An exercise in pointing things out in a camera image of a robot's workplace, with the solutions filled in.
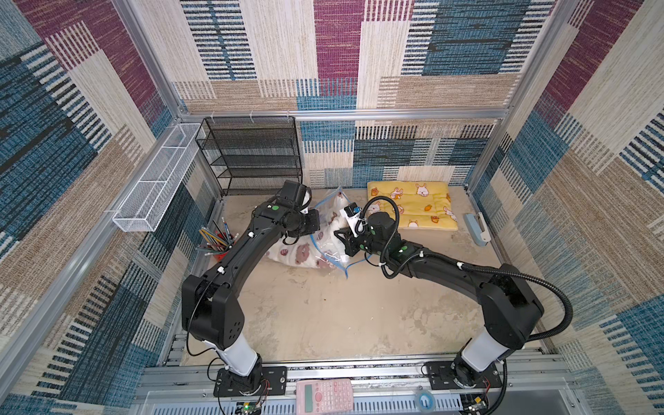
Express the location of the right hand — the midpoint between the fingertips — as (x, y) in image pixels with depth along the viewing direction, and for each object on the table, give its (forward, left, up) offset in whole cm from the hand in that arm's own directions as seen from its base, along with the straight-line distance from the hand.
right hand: (340, 234), depth 84 cm
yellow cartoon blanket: (+27, -34, -16) cm, 46 cm away
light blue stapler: (+12, -54, -15) cm, 57 cm away
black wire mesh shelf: (+40, +36, +2) cm, 54 cm away
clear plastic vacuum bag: (-1, +5, -1) cm, 6 cm away
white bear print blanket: (-1, +15, -9) cm, 17 cm away
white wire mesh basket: (-2, +53, +16) cm, 55 cm away
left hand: (+3, +7, +2) cm, 7 cm away
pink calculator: (-42, +5, -16) cm, 45 cm away
